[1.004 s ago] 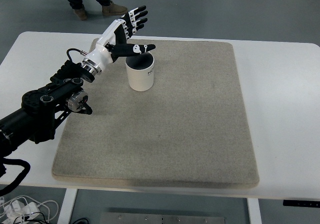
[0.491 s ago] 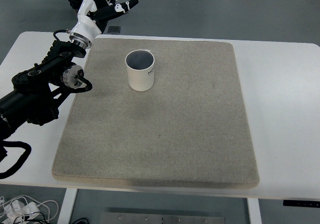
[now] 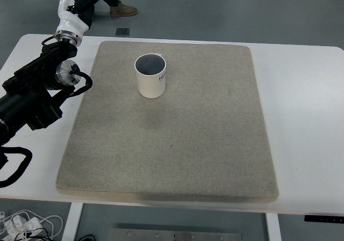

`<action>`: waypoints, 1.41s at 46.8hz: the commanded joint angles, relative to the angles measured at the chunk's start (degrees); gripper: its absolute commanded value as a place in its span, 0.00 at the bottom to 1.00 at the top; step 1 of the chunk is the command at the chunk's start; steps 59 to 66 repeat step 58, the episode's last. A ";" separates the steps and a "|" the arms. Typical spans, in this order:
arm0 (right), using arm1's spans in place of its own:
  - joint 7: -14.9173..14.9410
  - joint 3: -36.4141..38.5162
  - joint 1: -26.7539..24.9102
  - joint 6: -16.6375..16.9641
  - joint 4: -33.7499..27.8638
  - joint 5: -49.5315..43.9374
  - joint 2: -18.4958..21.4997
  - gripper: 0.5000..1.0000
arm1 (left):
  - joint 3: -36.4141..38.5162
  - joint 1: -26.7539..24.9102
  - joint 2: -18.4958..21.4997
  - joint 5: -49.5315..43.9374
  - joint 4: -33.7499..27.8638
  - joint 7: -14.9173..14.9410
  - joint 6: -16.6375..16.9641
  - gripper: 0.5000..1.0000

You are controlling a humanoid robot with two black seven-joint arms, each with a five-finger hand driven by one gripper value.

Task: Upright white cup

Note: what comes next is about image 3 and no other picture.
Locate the white ribbed cup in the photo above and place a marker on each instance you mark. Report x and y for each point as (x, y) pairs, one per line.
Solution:
(150, 86)

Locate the white power strip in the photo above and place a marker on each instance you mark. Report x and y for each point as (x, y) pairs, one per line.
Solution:
(22, 225)

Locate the grey metal plate with screws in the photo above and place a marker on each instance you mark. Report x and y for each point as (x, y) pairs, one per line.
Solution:
(174, 235)

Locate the metal floor socket plate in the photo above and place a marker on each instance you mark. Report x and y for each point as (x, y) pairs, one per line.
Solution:
(123, 32)

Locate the black table control panel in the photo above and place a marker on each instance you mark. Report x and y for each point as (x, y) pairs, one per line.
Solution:
(323, 218)

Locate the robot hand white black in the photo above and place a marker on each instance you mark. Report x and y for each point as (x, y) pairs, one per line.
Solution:
(70, 21)

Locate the white table leg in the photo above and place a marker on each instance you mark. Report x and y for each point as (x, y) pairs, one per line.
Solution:
(72, 222)
(273, 227)

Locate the person's leg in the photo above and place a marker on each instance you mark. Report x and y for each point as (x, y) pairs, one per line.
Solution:
(125, 9)

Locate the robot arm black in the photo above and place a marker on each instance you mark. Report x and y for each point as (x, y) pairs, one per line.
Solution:
(29, 96)

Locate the grey-brown felt mat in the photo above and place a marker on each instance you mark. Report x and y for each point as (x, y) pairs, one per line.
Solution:
(172, 149)

